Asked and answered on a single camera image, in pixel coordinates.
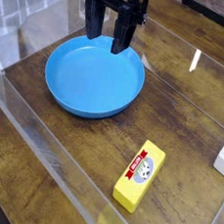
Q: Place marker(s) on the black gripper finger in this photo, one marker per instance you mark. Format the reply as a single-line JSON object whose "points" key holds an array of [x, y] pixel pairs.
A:
{"points": [[124, 29], [95, 12]]}

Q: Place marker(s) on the yellow butter block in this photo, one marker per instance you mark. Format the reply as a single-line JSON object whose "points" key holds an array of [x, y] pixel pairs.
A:
{"points": [[136, 179]]}

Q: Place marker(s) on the blue round tray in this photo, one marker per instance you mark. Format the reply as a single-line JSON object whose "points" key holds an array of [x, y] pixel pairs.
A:
{"points": [[86, 79]]}

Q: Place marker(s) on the black baseboard strip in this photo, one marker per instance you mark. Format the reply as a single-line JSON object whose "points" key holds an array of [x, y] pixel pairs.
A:
{"points": [[206, 12]]}

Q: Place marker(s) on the clear acrylic enclosure wall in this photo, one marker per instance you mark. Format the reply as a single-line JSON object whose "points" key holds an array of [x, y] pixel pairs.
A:
{"points": [[57, 168]]}

